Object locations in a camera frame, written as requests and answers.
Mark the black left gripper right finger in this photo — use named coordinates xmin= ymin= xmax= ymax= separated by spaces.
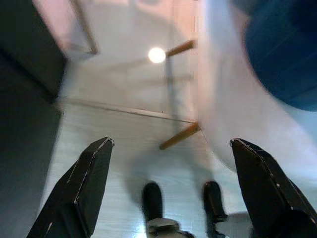
xmin=230 ymin=138 xmax=317 ymax=238

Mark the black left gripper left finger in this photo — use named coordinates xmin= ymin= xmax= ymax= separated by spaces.
xmin=26 ymin=137 xmax=115 ymax=238

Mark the black robot left foot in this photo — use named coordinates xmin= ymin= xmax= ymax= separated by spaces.
xmin=142 ymin=181 xmax=164 ymax=224

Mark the wooden table leg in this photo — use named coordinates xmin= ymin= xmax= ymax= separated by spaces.
xmin=159 ymin=122 xmax=200 ymax=151
xmin=166 ymin=39 xmax=196 ymax=57

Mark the white round table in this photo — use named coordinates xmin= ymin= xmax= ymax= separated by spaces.
xmin=197 ymin=0 xmax=317 ymax=176

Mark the dark cabinet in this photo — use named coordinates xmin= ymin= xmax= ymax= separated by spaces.
xmin=0 ymin=0 xmax=68 ymax=238

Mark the blue round cushion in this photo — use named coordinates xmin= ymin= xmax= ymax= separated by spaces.
xmin=244 ymin=0 xmax=317 ymax=112

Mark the wooden furniture leg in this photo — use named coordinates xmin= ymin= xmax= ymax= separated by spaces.
xmin=70 ymin=0 xmax=99 ymax=55

